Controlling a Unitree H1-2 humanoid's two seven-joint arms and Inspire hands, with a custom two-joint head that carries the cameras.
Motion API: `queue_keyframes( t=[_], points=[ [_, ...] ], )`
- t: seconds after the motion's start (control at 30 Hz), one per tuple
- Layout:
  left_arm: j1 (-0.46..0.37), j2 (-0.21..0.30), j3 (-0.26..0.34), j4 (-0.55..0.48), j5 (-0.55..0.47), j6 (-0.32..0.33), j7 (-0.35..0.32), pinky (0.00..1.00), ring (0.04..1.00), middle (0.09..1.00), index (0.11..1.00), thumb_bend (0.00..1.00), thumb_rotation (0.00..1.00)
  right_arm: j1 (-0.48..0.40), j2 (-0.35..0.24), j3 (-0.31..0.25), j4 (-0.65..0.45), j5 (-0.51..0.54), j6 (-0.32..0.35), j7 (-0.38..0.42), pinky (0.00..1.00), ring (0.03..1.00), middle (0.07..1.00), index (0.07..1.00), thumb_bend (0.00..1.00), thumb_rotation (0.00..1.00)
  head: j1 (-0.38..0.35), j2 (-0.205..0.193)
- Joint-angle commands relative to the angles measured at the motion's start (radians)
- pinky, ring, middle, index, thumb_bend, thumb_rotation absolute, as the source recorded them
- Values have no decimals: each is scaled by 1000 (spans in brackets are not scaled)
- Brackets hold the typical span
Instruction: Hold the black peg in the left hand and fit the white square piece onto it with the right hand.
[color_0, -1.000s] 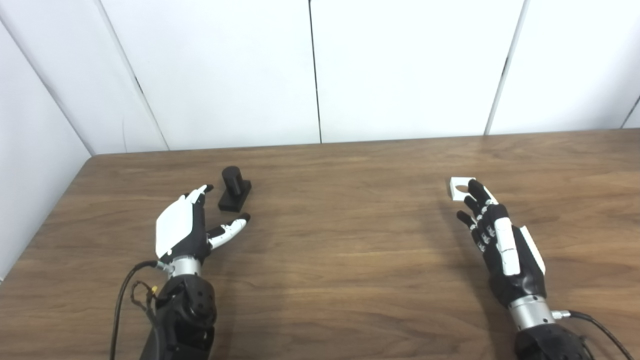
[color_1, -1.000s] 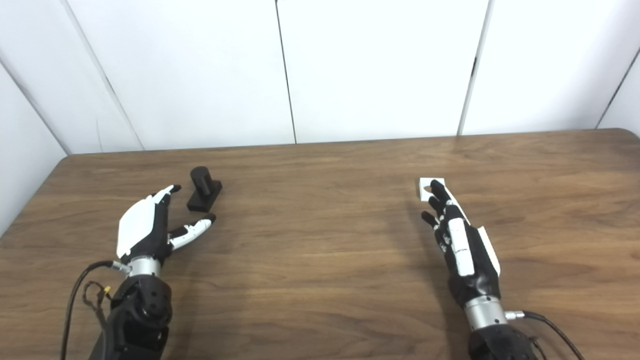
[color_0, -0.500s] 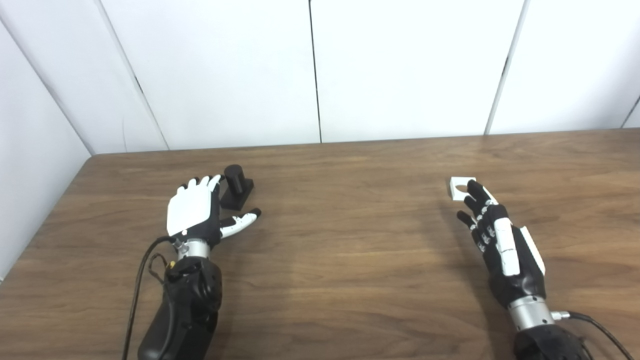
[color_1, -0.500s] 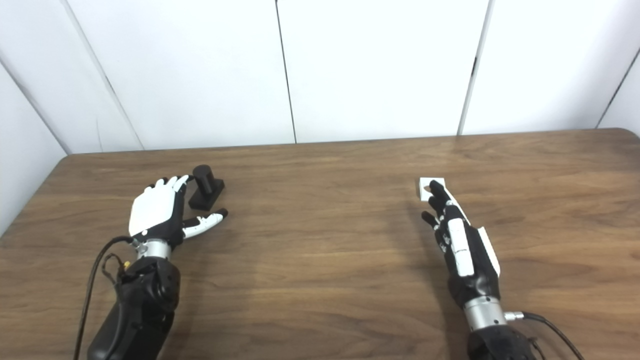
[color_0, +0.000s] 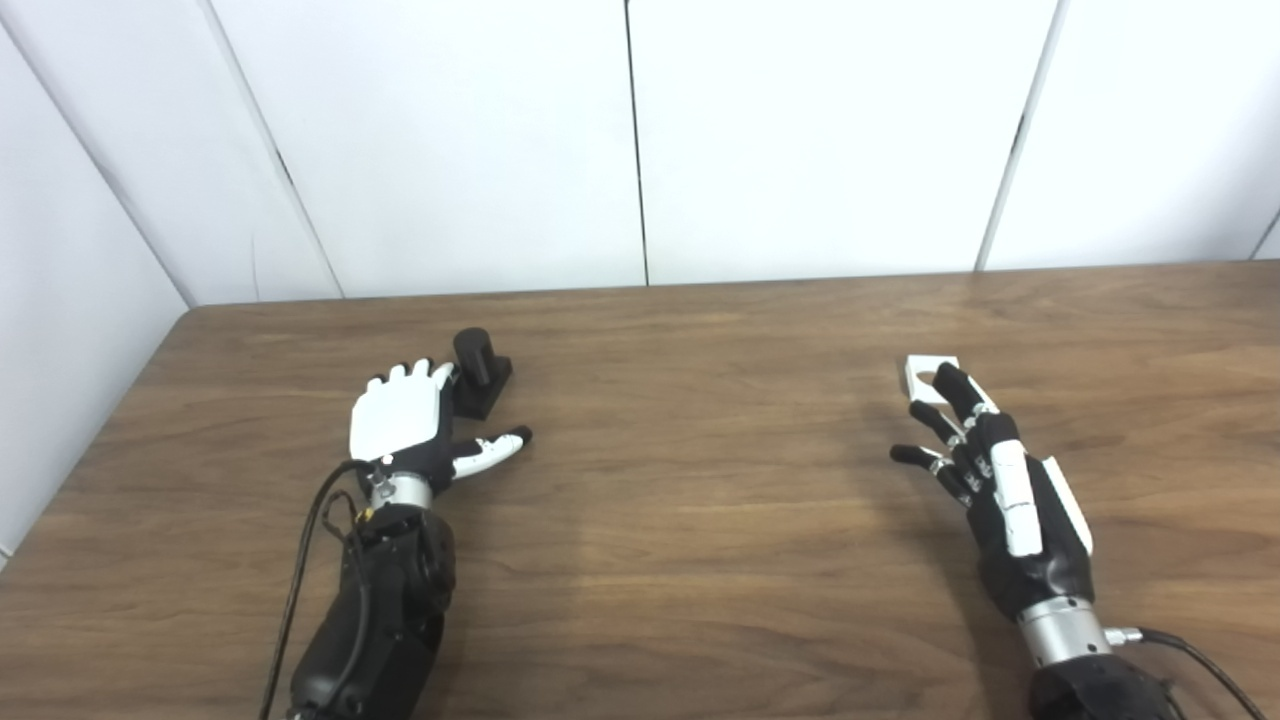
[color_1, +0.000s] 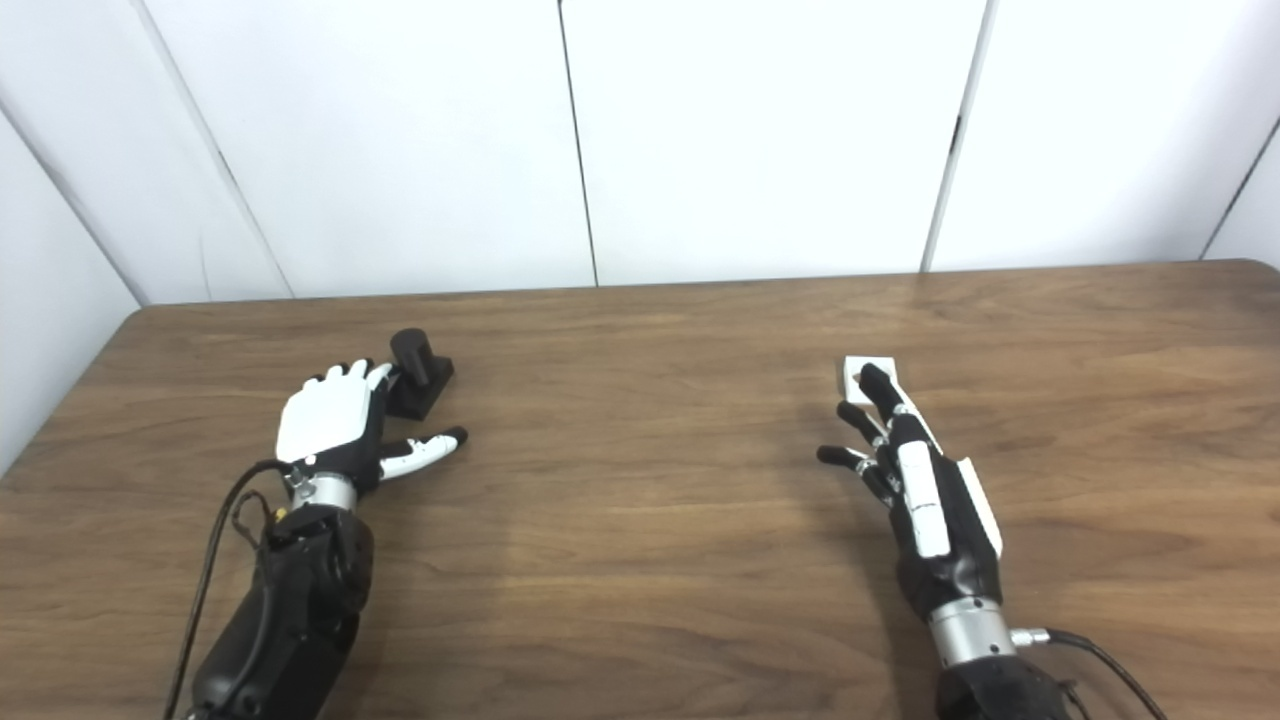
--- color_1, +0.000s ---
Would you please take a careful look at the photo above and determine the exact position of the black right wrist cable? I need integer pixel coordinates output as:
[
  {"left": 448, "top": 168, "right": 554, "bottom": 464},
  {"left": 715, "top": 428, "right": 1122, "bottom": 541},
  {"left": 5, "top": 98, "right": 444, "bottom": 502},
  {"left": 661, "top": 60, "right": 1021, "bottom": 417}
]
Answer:
[{"left": 1010, "top": 627, "right": 1169, "bottom": 720}]

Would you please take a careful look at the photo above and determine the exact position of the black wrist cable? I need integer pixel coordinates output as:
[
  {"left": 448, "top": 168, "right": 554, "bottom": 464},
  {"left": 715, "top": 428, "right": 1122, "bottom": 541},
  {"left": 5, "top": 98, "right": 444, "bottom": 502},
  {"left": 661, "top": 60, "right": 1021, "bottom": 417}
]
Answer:
[
  {"left": 1010, "top": 627, "right": 1169, "bottom": 720},
  {"left": 163, "top": 460, "right": 293, "bottom": 720}
]

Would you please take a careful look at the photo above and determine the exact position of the black peg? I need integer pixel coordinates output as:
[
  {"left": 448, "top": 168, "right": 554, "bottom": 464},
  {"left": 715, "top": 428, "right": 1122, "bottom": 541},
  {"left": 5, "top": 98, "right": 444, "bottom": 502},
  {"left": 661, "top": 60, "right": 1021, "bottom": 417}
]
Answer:
[{"left": 386, "top": 329, "right": 456, "bottom": 420}]

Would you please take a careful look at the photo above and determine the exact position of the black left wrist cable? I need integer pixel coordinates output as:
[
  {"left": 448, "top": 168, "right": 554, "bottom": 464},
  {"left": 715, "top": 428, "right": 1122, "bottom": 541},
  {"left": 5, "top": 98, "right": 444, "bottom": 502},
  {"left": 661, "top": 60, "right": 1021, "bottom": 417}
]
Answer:
[{"left": 163, "top": 460, "right": 293, "bottom": 720}]

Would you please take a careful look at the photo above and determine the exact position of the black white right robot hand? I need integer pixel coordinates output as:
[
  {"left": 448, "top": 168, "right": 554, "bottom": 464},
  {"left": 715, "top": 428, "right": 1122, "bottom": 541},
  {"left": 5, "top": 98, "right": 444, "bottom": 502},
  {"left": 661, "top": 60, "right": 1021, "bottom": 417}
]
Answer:
[{"left": 817, "top": 363, "right": 1004, "bottom": 621}]

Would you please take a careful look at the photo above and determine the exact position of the white square piece with hole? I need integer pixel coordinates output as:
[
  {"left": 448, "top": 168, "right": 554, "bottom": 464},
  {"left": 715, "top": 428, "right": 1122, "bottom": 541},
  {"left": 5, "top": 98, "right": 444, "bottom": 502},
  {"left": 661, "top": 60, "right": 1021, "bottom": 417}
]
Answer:
[{"left": 840, "top": 355, "right": 898, "bottom": 403}]

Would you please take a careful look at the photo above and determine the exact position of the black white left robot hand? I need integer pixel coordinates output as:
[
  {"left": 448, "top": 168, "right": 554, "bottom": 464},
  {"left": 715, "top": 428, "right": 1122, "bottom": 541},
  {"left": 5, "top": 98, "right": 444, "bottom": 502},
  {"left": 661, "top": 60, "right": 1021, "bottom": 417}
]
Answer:
[{"left": 275, "top": 360, "right": 469, "bottom": 493}]

